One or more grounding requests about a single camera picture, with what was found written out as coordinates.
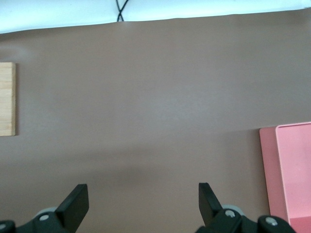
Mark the brown table mat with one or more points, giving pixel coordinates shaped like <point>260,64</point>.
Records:
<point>145,97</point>

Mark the wooden cutting board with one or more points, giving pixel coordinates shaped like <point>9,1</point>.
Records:
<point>7,97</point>

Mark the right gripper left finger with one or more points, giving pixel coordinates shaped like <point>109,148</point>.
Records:
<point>73,208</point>

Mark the pink plastic box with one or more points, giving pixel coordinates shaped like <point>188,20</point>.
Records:
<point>291,170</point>

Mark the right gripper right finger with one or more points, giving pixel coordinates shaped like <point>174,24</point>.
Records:
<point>209,208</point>

